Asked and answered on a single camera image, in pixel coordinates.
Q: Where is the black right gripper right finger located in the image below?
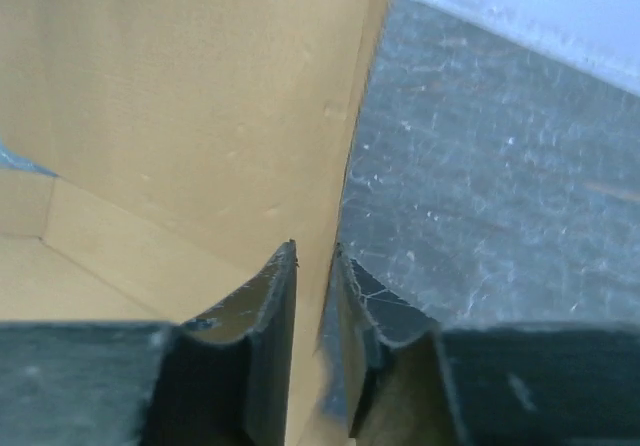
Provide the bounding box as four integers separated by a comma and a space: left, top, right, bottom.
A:
333, 245, 470, 445

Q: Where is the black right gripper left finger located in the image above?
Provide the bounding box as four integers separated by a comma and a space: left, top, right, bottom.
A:
144, 240, 298, 445

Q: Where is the brown cardboard box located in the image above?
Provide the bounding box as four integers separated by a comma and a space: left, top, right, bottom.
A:
1, 0, 390, 445

